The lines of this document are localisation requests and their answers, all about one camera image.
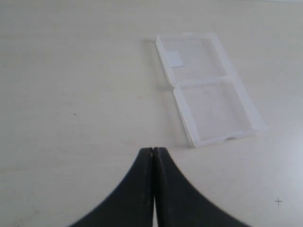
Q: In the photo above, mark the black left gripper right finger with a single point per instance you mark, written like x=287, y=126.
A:
x=179, y=203

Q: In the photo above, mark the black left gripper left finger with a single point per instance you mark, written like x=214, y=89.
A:
x=131, y=203

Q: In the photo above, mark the clear plastic hinged case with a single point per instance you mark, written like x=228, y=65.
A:
x=212, y=100

